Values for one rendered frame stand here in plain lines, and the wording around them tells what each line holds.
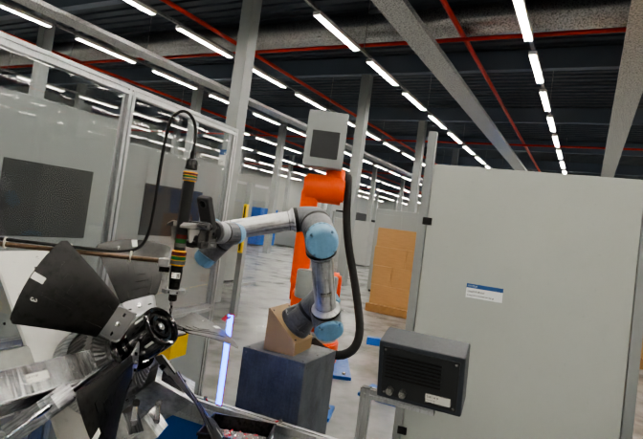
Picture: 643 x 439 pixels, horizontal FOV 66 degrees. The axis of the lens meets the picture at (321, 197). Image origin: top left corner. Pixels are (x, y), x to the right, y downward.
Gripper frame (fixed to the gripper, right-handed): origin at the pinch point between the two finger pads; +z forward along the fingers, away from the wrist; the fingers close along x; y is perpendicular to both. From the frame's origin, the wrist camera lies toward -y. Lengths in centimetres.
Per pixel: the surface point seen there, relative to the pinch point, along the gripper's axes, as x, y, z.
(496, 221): -79, -20, -182
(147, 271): 10.2, 16.1, -2.7
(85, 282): 7.2, 17.5, 23.3
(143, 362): -0.9, 39.6, 6.6
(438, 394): -77, 40, -35
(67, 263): 10.2, 12.9, 27.1
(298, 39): 399, -391, -819
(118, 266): 18.1, 15.7, 1.6
